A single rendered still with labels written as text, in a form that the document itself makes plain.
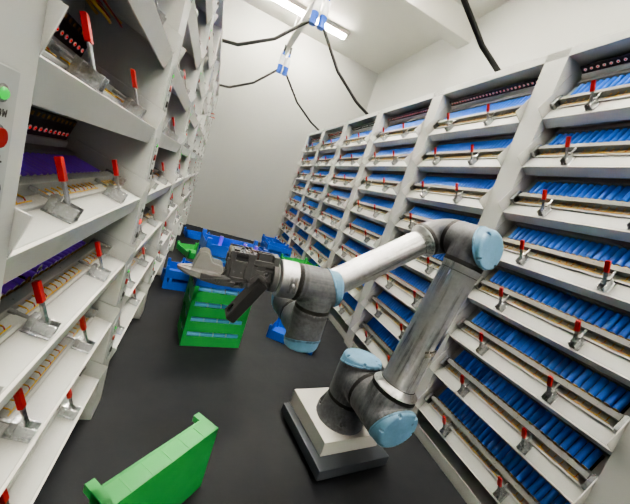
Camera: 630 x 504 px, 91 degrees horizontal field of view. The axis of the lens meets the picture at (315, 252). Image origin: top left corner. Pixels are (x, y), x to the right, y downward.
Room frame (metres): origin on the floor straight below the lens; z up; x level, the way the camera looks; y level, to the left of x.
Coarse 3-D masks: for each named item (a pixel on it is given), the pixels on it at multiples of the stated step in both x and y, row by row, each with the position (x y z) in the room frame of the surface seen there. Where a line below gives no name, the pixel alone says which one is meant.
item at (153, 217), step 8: (144, 208) 1.45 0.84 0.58; (152, 208) 1.33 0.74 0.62; (144, 216) 1.33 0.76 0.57; (152, 216) 1.45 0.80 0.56; (160, 216) 1.49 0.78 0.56; (144, 224) 1.28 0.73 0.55; (152, 224) 1.33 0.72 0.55; (160, 224) 1.43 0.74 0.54; (144, 232) 1.19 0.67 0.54; (152, 232) 1.25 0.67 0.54; (144, 240) 1.10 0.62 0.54; (136, 248) 0.94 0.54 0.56
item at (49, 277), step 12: (84, 252) 0.71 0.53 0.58; (60, 264) 0.61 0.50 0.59; (72, 264) 0.64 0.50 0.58; (48, 276) 0.55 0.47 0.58; (60, 276) 0.59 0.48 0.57; (72, 276) 0.62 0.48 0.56; (24, 288) 0.48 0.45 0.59; (48, 288) 0.53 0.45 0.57; (0, 300) 0.43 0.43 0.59; (12, 300) 0.44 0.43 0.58; (24, 300) 0.47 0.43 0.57; (0, 312) 0.41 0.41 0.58; (0, 324) 0.40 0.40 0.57
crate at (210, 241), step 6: (204, 234) 1.55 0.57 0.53; (204, 240) 1.45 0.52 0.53; (210, 240) 1.39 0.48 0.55; (216, 240) 1.59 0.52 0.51; (228, 240) 1.63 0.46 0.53; (234, 240) 1.64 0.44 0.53; (204, 246) 1.41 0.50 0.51; (210, 246) 1.39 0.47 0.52; (216, 246) 1.41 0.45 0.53; (222, 246) 1.42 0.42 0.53; (228, 246) 1.63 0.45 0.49; (252, 246) 1.69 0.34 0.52; (216, 252) 1.41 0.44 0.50; (222, 252) 1.42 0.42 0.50
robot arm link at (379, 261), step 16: (432, 224) 1.02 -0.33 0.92; (400, 240) 0.99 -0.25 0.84; (416, 240) 0.99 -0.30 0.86; (432, 240) 0.99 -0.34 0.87; (368, 256) 0.95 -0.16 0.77; (384, 256) 0.95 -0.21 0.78; (400, 256) 0.96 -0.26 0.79; (416, 256) 0.99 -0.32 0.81; (352, 272) 0.90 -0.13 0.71; (368, 272) 0.92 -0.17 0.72; (384, 272) 0.95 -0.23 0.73; (352, 288) 0.91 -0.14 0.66; (272, 304) 0.86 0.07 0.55
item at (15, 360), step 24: (96, 240) 0.80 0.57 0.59; (120, 264) 0.82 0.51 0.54; (72, 288) 0.59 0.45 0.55; (96, 288) 0.64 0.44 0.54; (24, 312) 0.46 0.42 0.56; (48, 312) 0.49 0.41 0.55; (72, 312) 0.53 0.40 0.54; (0, 336) 0.40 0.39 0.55; (24, 336) 0.42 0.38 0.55; (0, 360) 0.36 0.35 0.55; (24, 360) 0.38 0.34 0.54; (0, 384) 0.29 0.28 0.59; (0, 408) 0.34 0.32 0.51
